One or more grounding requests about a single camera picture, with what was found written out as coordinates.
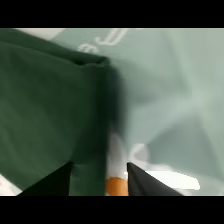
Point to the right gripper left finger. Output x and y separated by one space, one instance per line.
53 183

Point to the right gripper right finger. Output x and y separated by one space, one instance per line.
146 185

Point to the dark green T-shirt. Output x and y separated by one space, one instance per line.
46 106

